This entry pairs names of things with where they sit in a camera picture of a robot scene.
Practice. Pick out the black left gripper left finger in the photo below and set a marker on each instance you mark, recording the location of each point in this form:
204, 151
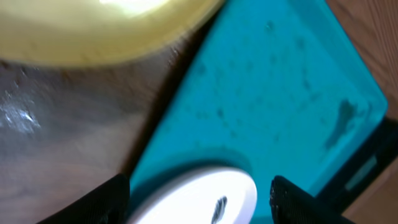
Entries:
105, 204

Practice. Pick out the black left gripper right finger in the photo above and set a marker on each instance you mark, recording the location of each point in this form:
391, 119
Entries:
292, 205

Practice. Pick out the pink-rimmed white plate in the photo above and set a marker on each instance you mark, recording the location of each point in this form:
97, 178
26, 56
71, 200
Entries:
208, 195

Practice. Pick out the yellow plate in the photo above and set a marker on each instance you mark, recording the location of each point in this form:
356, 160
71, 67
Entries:
82, 33

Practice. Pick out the black rectangular tray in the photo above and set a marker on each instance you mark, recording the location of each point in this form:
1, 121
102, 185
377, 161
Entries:
363, 167

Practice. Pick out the teal plastic tray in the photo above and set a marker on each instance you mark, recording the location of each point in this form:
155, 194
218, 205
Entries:
277, 88

